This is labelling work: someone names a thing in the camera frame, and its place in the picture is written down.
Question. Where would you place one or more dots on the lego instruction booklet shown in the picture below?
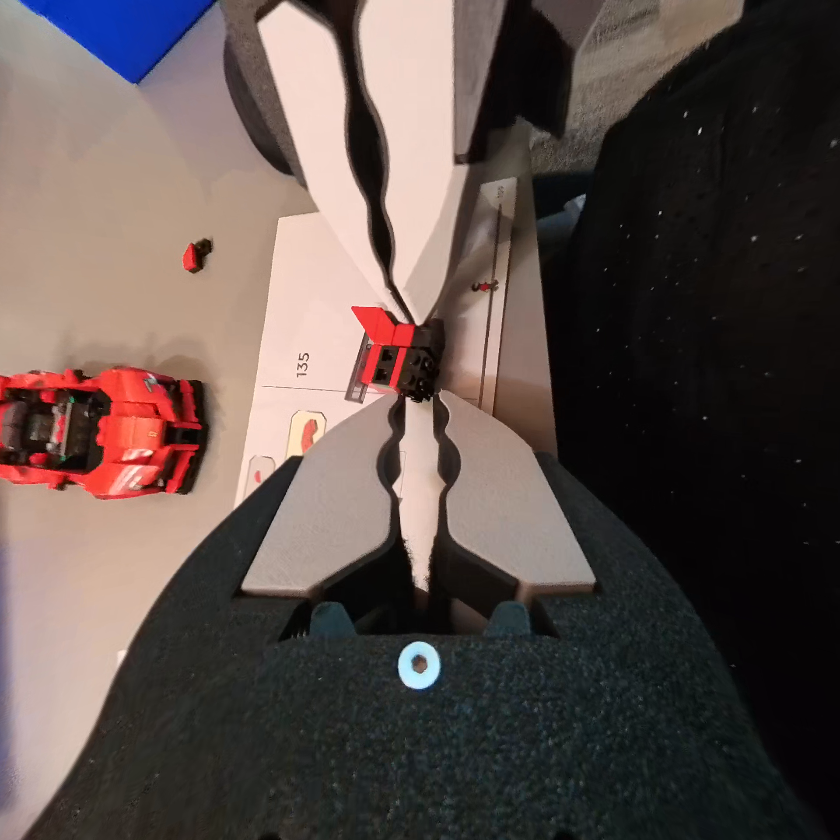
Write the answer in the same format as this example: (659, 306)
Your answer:
(302, 289)

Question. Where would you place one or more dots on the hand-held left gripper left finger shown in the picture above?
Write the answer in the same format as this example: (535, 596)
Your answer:
(322, 525)

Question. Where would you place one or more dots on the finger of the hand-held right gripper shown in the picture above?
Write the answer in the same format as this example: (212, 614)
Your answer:
(309, 105)
(420, 105)

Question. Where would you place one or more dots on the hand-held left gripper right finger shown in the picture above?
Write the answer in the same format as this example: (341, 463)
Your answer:
(519, 525)

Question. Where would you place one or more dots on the blue plastic bin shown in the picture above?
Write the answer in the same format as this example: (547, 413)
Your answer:
(118, 33)

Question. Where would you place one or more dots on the red black green lego assembly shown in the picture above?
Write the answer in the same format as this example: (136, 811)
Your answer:
(420, 365)

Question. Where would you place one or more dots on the small red lego piece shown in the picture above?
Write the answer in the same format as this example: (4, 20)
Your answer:
(197, 253)

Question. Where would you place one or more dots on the red lego car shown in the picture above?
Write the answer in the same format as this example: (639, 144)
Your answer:
(131, 420)

